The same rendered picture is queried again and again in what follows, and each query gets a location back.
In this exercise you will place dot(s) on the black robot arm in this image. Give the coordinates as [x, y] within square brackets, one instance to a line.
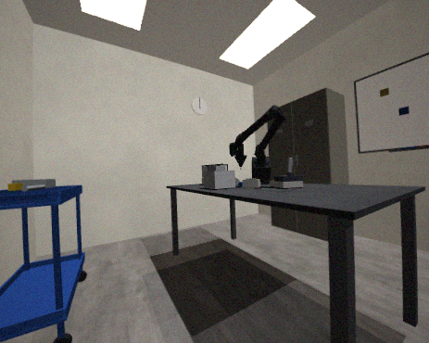
[269, 115]

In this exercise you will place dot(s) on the white block with round holes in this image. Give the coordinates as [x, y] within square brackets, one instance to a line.
[251, 183]
[217, 178]

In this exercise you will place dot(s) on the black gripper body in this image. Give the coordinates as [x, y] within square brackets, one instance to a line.
[240, 157]

